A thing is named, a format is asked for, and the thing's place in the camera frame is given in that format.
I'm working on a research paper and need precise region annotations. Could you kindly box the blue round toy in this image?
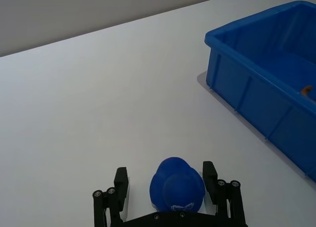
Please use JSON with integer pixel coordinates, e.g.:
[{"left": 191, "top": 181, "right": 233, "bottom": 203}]
[{"left": 149, "top": 157, "right": 206, "bottom": 213}]

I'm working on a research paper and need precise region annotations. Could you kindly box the small orange brown object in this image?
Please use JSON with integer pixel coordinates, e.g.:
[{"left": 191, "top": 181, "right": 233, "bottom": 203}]
[{"left": 299, "top": 85, "right": 315, "bottom": 97}]

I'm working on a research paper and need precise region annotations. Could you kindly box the blue plastic bin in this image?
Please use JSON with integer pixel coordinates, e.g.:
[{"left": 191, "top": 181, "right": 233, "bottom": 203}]
[{"left": 204, "top": 0, "right": 316, "bottom": 184}]

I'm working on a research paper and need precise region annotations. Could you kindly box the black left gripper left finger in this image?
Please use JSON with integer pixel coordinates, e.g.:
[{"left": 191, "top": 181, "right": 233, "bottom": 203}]
[{"left": 92, "top": 167, "right": 129, "bottom": 227}]

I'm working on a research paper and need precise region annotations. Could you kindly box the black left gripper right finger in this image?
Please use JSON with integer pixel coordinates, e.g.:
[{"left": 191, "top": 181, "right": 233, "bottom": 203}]
[{"left": 202, "top": 160, "right": 249, "bottom": 226}]

